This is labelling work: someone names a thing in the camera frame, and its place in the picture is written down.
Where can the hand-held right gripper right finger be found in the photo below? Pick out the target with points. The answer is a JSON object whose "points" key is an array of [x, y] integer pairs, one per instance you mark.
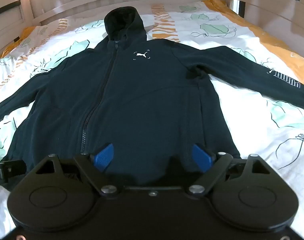
{"points": [[200, 158]]}

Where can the dark navy hooded jacket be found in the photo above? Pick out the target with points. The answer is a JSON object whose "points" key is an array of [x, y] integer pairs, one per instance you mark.
{"points": [[142, 100]]}

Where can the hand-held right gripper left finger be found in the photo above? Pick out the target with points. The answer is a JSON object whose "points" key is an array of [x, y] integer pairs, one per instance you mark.
{"points": [[103, 157]]}

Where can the printed white bed sheet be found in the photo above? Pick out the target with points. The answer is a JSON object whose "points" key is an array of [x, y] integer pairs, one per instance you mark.
{"points": [[254, 115]]}

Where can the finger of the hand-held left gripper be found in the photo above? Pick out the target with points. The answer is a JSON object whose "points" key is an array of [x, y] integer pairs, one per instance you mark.
{"points": [[7, 171]]}

